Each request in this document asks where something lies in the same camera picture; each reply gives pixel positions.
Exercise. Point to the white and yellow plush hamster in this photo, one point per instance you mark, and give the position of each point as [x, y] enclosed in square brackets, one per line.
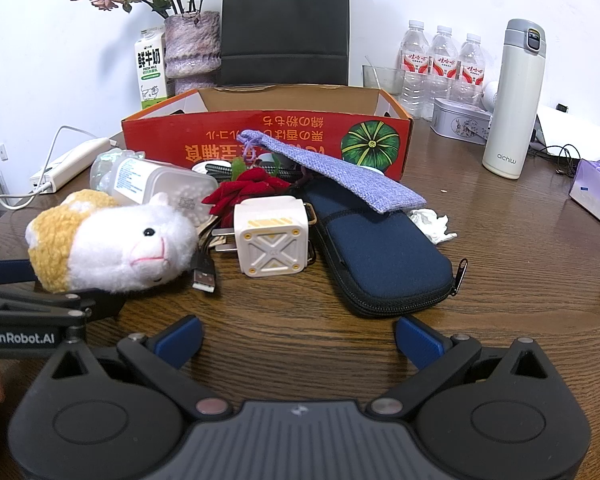
[130, 240]

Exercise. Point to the purple ceramic vase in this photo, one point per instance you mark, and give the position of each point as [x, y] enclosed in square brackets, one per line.
[192, 45]

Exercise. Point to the purple knitted pouch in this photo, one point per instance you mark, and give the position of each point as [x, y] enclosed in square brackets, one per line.
[350, 180]

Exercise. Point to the red artificial rose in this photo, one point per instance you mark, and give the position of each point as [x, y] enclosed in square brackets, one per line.
[245, 187]

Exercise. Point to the clear drinking glass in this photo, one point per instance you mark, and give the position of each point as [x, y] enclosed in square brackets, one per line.
[382, 82]

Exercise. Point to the white cube charger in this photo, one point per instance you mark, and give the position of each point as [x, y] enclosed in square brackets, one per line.
[270, 245]

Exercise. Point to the white round device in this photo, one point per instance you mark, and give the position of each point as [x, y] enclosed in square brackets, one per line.
[491, 95]

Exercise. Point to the red cardboard box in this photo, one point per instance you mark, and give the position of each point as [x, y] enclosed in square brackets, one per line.
[300, 125]

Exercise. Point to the crumpled white tissue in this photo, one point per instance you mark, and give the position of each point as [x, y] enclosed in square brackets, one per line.
[430, 222]

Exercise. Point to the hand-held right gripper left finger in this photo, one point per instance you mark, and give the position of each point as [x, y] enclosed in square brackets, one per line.
[182, 335]

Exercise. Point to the white thermos flask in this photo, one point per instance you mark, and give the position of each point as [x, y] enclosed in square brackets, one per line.
[512, 100]

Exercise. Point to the white power strip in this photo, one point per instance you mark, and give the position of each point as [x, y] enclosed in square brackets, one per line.
[70, 162]

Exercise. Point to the clear water bottle red label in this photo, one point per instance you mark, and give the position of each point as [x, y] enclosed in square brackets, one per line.
[470, 70]
[414, 70]
[442, 65]

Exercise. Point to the wooden desktop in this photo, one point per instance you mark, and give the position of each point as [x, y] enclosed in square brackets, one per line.
[505, 270]

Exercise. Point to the white flat stand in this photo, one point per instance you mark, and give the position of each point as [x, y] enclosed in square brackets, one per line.
[580, 135]

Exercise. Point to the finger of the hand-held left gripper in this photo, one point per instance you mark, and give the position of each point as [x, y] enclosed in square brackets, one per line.
[10, 271]
[90, 305]

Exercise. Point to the navy zip pouch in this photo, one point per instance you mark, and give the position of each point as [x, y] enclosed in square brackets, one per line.
[380, 260]

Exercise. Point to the white and green milk carton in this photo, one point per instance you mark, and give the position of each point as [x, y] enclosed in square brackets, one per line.
[150, 70]

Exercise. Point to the purple tissue box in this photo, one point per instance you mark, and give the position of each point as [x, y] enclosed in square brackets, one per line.
[592, 195]

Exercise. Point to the black chair back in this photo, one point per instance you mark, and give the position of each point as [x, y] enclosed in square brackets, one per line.
[285, 20]

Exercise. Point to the clear plastic bottle white label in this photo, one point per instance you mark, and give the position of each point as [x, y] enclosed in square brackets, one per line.
[140, 175]

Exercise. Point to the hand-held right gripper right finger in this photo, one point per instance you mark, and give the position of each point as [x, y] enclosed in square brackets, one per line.
[420, 340]

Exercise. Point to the grey metal tin box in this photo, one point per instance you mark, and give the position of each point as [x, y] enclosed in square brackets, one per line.
[460, 122]

